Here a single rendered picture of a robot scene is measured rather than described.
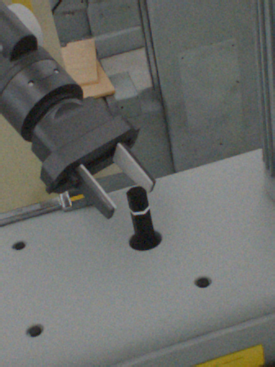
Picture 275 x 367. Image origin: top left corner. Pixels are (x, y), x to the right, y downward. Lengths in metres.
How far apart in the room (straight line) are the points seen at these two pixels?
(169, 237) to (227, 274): 0.09
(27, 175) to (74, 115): 1.91
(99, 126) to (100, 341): 0.23
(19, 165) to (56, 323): 1.97
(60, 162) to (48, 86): 0.09
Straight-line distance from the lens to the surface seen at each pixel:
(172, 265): 0.70
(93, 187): 0.71
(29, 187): 2.67
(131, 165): 0.74
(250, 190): 0.80
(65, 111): 0.75
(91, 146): 0.72
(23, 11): 0.84
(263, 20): 0.68
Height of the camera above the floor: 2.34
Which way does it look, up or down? 32 degrees down
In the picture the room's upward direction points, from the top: 12 degrees counter-clockwise
